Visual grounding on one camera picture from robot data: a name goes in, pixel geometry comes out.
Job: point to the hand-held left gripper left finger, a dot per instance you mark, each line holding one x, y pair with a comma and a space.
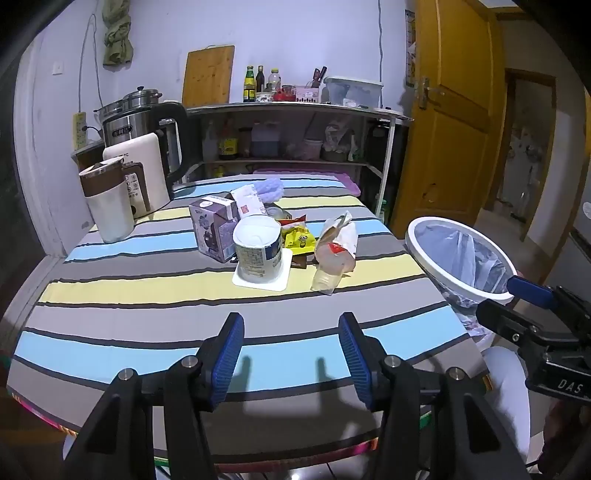
228, 355

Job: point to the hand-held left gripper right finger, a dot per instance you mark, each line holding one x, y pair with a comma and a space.
355, 355

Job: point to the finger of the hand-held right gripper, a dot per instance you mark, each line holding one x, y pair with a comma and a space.
531, 290
503, 321

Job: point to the white plastic lid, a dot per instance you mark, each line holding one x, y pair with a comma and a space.
258, 285

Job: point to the white round bin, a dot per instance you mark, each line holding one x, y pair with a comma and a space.
443, 272

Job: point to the translucent bin liner bag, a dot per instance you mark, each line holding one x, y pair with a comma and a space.
455, 249

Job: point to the white round can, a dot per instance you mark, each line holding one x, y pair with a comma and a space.
258, 258

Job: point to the brown foil wrapper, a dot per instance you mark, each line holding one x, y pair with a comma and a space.
302, 262

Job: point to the purple milk carton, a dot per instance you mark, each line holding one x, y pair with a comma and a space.
212, 230

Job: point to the yellow snack packet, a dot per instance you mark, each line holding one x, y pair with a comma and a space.
298, 240

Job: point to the tin can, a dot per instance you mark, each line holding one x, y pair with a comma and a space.
277, 213

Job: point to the white paper packet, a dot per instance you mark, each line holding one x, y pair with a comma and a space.
247, 201

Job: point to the purple fluffy sponge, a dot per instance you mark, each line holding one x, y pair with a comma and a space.
270, 189

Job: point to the striped tablecloth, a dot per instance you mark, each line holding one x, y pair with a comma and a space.
138, 286

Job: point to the yellow wooden door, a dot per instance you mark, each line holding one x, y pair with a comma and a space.
448, 152

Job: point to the grey box with pink lid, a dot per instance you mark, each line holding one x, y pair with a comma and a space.
341, 180

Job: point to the yellow oil bottle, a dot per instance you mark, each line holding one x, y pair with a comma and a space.
219, 170

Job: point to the white jug with brown lid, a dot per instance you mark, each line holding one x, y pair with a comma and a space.
108, 212

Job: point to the white appliance base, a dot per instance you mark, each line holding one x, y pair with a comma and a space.
143, 170

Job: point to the pink tub with white lid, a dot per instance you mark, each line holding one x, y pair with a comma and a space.
313, 150

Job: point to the dark bottle with yellow label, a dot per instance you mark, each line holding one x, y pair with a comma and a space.
227, 145

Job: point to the white plastic bottle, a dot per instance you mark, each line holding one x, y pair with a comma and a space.
210, 145

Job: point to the plastic jug of dark liquid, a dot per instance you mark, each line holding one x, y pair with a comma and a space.
267, 143

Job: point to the crumpled plastic bag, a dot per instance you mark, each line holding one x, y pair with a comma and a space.
337, 138

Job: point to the steel rice cooker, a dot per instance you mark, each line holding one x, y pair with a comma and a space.
122, 129

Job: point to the metal shelf rack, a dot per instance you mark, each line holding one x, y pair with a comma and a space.
295, 107

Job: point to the clear plastic storage box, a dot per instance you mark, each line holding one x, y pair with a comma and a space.
353, 92

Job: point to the pink utensil holder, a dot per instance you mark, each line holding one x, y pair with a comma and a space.
307, 94

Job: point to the yellow power strip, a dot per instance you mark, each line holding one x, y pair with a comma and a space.
79, 131

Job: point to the green glass bottle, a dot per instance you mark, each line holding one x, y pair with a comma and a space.
249, 85

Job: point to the steel steamer pot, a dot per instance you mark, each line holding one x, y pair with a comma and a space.
141, 97

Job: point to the dark sauce bottle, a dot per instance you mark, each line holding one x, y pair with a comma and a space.
260, 81

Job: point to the clear bottle with yellow cap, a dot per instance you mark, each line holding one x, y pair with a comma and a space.
274, 81

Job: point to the wooden cutting board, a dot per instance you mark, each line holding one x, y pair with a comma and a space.
207, 76

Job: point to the green hanging cloth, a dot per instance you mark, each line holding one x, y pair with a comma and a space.
115, 41

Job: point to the wall calendar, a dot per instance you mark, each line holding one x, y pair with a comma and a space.
410, 50

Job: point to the white wall socket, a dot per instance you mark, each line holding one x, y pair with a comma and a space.
57, 67

